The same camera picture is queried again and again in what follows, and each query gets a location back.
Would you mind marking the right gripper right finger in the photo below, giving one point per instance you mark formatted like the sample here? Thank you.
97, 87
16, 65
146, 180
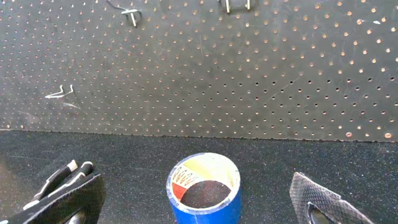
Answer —
317, 196

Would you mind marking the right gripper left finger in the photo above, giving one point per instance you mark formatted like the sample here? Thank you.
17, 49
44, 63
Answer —
77, 199

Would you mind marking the black and white pliers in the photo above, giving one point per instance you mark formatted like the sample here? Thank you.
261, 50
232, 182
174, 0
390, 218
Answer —
59, 177

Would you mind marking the black pegboard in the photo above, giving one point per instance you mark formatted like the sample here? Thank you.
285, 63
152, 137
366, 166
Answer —
199, 77

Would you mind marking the metal hook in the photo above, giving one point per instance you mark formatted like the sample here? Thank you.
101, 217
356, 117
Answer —
57, 94
360, 21
228, 7
132, 16

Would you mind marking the roll of blue tape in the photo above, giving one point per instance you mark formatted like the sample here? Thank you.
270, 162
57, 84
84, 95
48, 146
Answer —
205, 214

